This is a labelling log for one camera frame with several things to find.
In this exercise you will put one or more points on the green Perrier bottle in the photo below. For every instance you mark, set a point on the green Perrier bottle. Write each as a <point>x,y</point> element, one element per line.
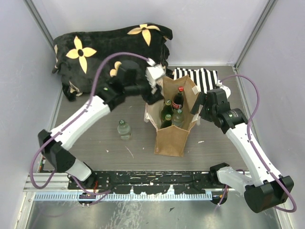
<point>167,121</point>

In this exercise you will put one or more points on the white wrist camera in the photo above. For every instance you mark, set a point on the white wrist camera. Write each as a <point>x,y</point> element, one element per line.
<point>227,90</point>
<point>154,73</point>

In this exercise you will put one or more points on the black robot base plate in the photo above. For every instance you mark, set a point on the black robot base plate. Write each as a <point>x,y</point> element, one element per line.
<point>147,182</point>

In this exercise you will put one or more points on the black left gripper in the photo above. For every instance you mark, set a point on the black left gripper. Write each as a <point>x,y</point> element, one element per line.
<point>151,98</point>

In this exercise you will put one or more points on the black plush flower pillow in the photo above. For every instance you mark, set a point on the black plush flower pillow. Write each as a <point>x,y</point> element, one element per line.
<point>79,54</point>

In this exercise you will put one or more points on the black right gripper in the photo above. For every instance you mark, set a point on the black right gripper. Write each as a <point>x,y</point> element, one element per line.
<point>202,99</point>

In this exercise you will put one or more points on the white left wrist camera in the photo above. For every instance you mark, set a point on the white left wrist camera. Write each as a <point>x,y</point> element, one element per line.
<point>154,73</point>

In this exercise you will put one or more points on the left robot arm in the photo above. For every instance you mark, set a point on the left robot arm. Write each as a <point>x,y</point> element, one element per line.
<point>130,80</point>

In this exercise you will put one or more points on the brown canvas tote bag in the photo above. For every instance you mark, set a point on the brown canvas tote bag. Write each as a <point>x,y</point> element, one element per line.
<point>171,141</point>

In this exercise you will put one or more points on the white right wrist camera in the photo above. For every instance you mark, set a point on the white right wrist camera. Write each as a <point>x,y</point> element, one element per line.
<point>227,90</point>

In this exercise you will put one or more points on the black white striped cloth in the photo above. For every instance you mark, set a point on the black white striped cloth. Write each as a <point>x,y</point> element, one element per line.
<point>204,79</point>

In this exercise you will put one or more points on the aluminium frame rail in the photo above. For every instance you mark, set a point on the aluminium frame rail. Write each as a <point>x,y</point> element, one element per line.
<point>57,189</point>

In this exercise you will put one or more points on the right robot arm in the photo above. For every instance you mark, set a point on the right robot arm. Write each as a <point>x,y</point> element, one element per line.
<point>247,148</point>

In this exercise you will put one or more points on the clear Chang soda bottle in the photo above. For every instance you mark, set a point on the clear Chang soda bottle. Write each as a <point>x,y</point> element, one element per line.
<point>178,118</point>

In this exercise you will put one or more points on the Coca-Cola glass bottle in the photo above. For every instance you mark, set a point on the Coca-Cola glass bottle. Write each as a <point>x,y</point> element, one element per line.
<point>178,100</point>

